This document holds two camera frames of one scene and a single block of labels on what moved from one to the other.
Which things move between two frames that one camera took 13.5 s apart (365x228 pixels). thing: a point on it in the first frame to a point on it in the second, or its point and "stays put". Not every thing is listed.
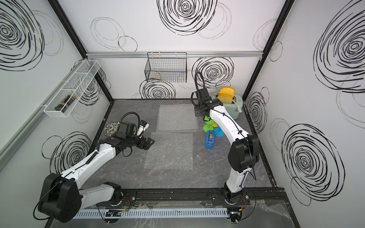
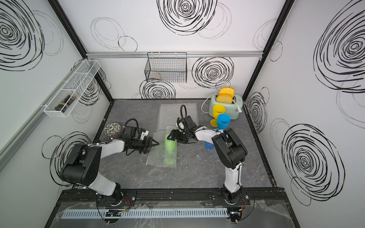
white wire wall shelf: [65, 99] stays put
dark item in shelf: [60, 106] stays put
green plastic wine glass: [208, 127] to [171, 146]
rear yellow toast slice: [227, 90] stays put
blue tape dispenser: [209, 145] stays put
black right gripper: [196, 111] to [173, 133]
